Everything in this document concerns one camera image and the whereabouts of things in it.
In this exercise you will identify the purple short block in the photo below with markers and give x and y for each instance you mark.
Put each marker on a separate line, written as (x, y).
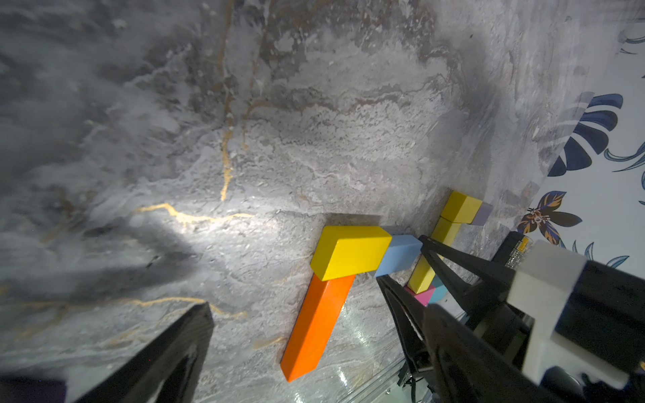
(482, 215)

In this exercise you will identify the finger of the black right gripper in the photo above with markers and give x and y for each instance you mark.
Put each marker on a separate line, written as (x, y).
(407, 314)
(477, 285)

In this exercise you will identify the dark purple block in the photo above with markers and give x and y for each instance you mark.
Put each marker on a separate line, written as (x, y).
(33, 390)

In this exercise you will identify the yellow screwdriver bit set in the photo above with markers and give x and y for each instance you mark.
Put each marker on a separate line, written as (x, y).
(513, 250)

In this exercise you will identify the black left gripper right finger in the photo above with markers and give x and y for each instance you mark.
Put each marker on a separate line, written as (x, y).
(467, 369)

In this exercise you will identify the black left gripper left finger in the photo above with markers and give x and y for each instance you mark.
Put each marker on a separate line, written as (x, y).
(167, 369)

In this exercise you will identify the light blue square block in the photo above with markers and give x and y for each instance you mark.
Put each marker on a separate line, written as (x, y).
(402, 252)

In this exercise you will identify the magenta block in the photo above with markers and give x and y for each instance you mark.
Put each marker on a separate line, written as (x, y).
(425, 297)

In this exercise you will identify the short yellow block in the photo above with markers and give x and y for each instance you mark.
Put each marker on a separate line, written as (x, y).
(461, 208)
(349, 250)

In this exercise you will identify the orange block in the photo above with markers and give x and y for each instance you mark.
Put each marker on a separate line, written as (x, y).
(314, 325)

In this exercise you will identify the teal block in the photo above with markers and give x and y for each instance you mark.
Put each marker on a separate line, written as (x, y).
(439, 290)

